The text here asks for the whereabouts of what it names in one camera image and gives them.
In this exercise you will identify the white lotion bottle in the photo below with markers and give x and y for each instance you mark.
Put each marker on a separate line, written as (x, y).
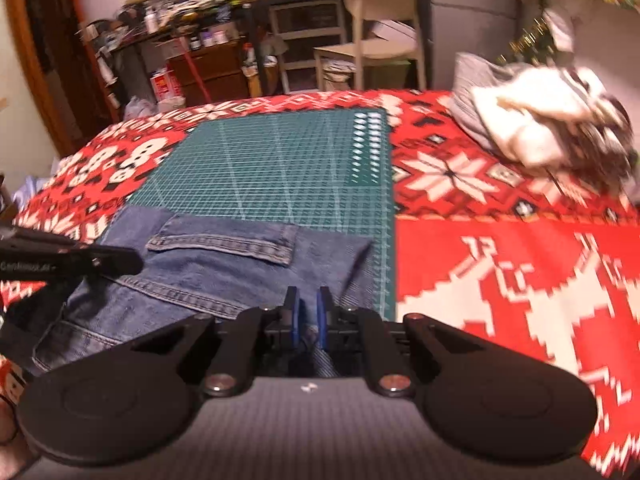
(151, 21)

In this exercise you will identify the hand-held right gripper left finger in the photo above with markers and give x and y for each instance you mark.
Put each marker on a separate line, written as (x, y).
(297, 325)

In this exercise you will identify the white sweater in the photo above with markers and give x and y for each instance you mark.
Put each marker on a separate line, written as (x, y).
(530, 125)

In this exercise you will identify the blue denim shorts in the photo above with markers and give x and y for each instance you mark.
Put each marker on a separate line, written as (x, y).
(200, 270)

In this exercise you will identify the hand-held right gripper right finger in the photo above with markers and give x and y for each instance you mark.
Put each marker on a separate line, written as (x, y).
(321, 325)

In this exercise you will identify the green cutting mat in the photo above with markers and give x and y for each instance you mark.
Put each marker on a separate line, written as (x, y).
(275, 170)

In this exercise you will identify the small Christmas tree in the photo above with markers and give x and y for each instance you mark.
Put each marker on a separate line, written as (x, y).
(535, 42)

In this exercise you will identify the white sack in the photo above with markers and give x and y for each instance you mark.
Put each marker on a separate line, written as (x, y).
(172, 104)

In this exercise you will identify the red cardboard box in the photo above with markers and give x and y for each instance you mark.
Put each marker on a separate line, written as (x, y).
(164, 86)

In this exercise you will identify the red print plastic bag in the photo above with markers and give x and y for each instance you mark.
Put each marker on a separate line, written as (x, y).
(139, 109)

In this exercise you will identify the brown paper bag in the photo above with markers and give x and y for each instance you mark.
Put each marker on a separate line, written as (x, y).
(255, 80)

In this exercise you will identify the wooden drawer cabinet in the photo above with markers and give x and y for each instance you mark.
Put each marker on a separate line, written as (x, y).
(215, 72)

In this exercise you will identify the grey knit sweater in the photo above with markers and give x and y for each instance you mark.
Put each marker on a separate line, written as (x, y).
(470, 75)

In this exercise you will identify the white cardboard box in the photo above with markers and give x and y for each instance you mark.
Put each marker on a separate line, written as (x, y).
(395, 31)

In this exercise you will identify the red patterned blanket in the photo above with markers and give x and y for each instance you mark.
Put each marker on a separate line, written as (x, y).
(475, 260)

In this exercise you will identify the wooden door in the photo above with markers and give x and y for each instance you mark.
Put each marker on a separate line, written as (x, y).
(50, 60)

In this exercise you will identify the white drawer unit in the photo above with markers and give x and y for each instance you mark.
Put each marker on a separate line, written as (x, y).
(276, 50)

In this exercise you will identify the striped knit sweater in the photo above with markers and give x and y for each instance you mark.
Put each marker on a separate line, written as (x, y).
(600, 150)

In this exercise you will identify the green storage bin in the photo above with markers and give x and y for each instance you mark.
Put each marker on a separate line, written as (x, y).
(390, 74)

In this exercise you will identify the hanging white cloth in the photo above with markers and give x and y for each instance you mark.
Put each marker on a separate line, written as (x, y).
(560, 27)

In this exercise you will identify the grey refrigerator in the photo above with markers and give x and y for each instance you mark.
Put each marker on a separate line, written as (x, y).
(475, 35)

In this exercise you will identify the dark desk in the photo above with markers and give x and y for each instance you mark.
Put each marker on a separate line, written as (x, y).
(252, 45)

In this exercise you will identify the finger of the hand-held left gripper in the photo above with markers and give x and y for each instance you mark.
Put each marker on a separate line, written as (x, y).
(117, 261)

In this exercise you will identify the white waste bin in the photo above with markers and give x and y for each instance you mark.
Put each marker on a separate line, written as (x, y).
(339, 76)

